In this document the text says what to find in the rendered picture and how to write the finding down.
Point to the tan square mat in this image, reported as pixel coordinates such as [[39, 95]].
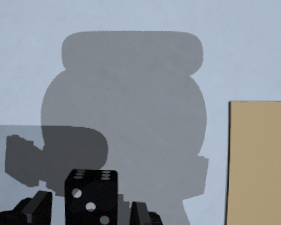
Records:
[[253, 195]]

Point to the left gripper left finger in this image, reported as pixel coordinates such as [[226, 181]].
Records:
[[36, 212]]

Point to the black die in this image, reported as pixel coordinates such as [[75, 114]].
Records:
[[91, 197]]

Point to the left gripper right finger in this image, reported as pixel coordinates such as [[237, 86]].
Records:
[[140, 216]]

